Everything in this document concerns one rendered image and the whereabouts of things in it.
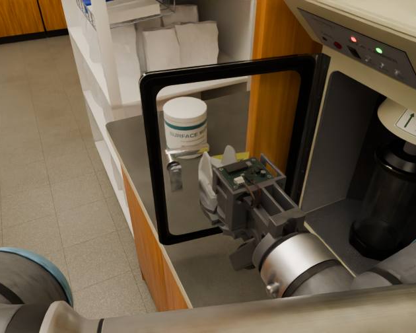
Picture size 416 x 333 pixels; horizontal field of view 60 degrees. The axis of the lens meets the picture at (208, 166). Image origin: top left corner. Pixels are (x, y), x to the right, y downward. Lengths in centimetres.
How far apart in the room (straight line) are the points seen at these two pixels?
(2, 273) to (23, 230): 215
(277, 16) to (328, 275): 45
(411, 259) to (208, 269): 53
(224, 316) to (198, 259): 68
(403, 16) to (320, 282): 28
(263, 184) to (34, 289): 25
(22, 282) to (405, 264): 31
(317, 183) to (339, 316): 64
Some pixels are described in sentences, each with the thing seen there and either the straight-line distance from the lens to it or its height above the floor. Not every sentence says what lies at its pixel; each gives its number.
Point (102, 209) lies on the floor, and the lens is 239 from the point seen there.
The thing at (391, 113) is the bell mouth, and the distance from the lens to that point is 64.
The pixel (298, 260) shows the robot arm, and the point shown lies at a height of 134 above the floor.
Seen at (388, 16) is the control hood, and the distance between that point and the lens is 45.
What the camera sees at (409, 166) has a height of 125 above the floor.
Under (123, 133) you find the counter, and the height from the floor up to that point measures 94.
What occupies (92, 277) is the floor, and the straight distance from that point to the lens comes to 206.
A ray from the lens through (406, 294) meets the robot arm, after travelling 23.
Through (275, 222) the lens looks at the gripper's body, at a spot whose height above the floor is 135.
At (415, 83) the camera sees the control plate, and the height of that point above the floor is 143.
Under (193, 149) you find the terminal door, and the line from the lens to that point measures 66.
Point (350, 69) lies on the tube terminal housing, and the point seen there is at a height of 138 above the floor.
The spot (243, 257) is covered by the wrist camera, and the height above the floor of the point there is 124.
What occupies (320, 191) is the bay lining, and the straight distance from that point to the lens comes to 86.
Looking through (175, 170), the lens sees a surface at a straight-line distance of 66.
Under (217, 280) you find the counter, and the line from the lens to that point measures 82.
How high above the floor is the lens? 162
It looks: 38 degrees down
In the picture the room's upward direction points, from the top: straight up
